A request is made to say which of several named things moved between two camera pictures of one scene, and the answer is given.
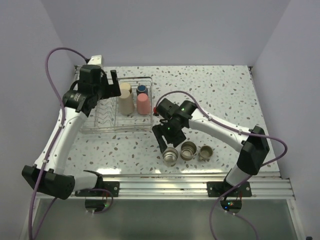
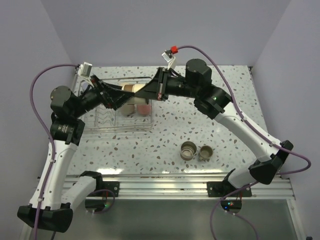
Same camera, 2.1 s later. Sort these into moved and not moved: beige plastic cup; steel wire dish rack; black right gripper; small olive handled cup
Moved: black right gripper
Not moved: beige plastic cup; steel wire dish rack; small olive handled cup
